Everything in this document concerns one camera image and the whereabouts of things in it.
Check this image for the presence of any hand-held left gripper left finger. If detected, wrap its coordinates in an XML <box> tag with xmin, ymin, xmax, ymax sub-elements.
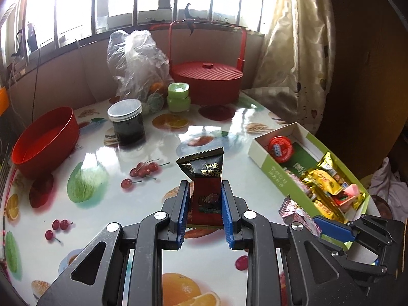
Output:
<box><xmin>36</xmin><ymin>180</ymin><xmax>191</xmax><ymax>306</ymax></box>

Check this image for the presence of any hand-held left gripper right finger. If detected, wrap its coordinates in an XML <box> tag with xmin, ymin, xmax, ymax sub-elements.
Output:
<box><xmin>221</xmin><ymin>180</ymin><xmax>372</xmax><ymax>306</ymax></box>

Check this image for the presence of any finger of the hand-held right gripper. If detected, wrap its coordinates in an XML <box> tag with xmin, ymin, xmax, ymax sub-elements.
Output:
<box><xmin>314</xmin><ymin>215</ymin><xmax>388</xmax><ymax>242</ymax></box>
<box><xmin>331</xmin><ymin>252</ymin><xmax>388</xmax><ymax>281</ymax></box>

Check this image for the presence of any small gold snack packet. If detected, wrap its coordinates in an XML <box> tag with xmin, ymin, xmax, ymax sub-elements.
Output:
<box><xmin>347</xmin><ymin>193</ymin><xmax>369</xmax><ymax>211</ymax></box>
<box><xmin>300</xmin><ymin>169</ymin><xmax>341</xmax><ymax>197</ymax></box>

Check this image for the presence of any pink jelly cup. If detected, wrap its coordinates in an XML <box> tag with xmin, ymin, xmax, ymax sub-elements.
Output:
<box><xmin>337</xmin><ymin>183</ymin><xmax>361</xmax><ymax>205</ymax></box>

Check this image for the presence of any black and red snack packet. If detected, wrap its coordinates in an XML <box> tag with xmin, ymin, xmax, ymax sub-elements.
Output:
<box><xmin>176</xmin><ymin>147</ymin><xmax>225</xmax><ymax>229</ymax></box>

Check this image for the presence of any large gold packet colourful print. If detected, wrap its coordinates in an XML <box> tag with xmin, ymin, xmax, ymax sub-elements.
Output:
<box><xmin>319</xmin><ymin>151</ymin><xmax>344</xmax><ymax>178</ymax></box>

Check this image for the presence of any green and white cardboard box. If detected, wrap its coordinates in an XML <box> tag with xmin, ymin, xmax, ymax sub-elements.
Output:
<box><xmin>249</xmin><ymin>122</ymin><xmax>373</xmax><ymax>252</ymax></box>

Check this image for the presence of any red lidded jelly cup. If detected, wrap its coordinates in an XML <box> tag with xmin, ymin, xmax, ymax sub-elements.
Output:
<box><xmin>267</xmin><ymin>135</ymin><xmax>293</xmax><ymax>162</ymax></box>

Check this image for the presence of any pale purple cloth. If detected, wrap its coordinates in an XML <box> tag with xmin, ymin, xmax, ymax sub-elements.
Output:
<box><xmin>368</xmin><ymin>156</ymin><xmax>408</xmax><ymax>198</ymax></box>

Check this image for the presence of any glass jar with white lid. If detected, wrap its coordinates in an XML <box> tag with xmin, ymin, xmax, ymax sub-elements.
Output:
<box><xmin>107</xmin><ymin>99</ymin><xmax>146</xmax><ymax>145</ymax></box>

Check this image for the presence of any pale green round tin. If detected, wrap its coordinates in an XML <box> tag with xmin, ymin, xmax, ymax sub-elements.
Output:
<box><xmin>148</xmin><ymin>94</ymin><xmax>164</xmax><ymax>113</ymax></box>

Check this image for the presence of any green jar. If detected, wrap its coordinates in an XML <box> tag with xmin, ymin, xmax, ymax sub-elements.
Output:
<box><xmin>167</xmin><ymin>82</ymin><xmax>192</xmax><ymax>113</ymax></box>

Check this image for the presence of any red oval bowl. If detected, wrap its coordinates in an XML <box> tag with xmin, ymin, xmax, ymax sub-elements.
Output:
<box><xmin>11</xmin><ymin>106</ymin><xmax>80</xmax><ymax>179</ymax></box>

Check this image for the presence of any clear plastic bag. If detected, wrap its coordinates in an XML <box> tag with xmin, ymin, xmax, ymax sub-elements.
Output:
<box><xmin>106</xmin><ymin>29</ymin><xmax>171</xmax><ymax>109</ymax></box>

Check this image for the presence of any cream patterned curtain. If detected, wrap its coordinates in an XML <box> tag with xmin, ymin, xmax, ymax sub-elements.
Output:
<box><xmin>245</xmin><ymin>0</ymin><xmax>334</xmax><ymax>134</ymax></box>

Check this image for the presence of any red lidded basket with handle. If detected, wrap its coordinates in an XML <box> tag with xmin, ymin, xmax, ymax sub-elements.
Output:
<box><xmin>168</xmin><ymin>20</ymin><xmax>247</xmax><ymax>106</ymax></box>

